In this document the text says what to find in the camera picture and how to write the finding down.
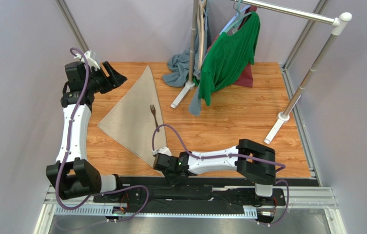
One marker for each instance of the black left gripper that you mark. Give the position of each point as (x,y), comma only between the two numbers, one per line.
(115,79)

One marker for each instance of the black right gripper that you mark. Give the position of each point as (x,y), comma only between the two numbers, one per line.
(157,161)

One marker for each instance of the beige linen napkin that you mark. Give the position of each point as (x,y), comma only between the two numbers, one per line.
(130,122)

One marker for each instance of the dark wooden fork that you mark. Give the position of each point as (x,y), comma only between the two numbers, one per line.
(153,111)

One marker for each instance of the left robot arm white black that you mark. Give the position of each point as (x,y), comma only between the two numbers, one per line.
(72,174)

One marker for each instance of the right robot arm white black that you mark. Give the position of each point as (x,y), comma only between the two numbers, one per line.
(254,161)

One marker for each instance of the blue-grey garment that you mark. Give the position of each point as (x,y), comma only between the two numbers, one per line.
(179,66)

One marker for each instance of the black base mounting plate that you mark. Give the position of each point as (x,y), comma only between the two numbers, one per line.
(193,196)

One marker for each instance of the maroon garment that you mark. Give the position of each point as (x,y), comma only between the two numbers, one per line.
(246,78)

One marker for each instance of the green t-shirt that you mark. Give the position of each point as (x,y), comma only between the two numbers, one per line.
(228,57)

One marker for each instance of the beige wooden clothes hanger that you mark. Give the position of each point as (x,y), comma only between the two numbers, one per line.
(201,29)

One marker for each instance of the teal clothes hanger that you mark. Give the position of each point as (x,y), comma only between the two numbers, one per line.
(237,18)

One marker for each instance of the silver white clothes rack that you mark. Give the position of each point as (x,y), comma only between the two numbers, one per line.
(338,25)

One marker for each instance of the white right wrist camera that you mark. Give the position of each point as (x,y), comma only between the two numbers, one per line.
(163,150)

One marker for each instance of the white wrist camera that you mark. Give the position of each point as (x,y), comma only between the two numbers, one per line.
(92,59)
(163,150)

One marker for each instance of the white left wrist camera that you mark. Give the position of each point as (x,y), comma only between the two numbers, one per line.
(92,59)

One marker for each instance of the aluminium frame rail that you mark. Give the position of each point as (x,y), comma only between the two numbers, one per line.
(310,209)

